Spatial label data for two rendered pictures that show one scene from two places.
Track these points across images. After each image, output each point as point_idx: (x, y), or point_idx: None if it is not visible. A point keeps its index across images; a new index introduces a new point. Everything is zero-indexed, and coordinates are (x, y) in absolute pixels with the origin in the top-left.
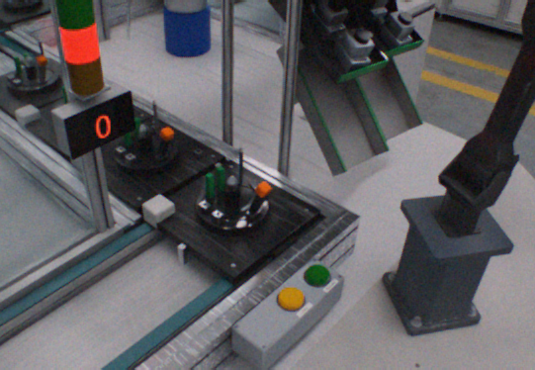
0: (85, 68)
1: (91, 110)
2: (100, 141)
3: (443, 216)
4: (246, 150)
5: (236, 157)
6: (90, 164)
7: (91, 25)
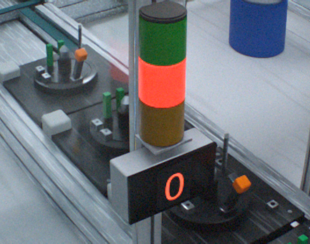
0: (165, 114)
1: (163, 166)
2: (167, 204)
3: None
4: None
5: None
6: (146, 224)
7: (181, 60)
